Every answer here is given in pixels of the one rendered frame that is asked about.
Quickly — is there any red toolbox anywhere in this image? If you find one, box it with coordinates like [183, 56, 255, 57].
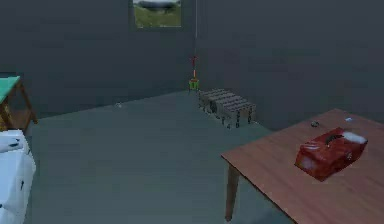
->
[294, 127, 369, 183]

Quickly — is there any brown wooden table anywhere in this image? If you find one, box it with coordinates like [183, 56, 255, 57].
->
[220, 107, 384, 224]

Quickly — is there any green topped wooden table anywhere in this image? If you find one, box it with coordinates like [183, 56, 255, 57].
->
[0, 75, 39, 133]

